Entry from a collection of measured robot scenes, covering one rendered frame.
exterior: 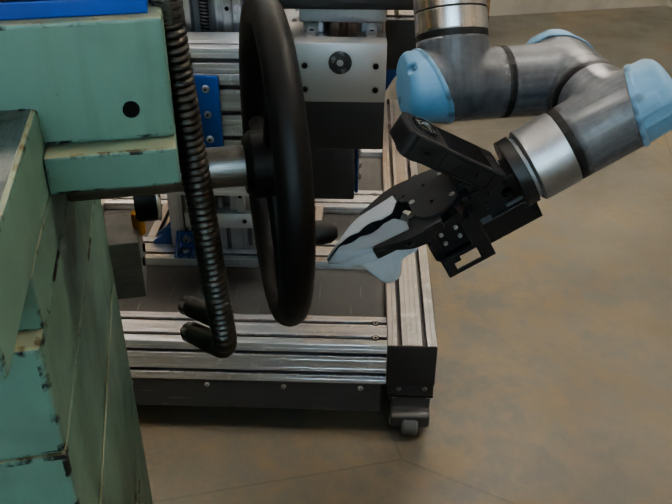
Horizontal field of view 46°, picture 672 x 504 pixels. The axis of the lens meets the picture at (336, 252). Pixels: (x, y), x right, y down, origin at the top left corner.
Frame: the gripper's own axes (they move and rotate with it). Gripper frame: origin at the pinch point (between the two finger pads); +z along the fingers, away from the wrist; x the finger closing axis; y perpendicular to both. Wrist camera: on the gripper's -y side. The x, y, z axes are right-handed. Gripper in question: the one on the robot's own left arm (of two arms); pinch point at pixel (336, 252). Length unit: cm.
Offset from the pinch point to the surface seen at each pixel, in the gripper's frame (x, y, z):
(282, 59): -9.2, -24.1, -6.4
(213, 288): -5.3, -7.0, 10.4
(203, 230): -5.1, -12.7, 7.6
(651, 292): 73, 112, -47
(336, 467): 31, 67, 28
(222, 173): -3.7, -15.8, 3.6
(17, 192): -20.1, -30.0, 10.3
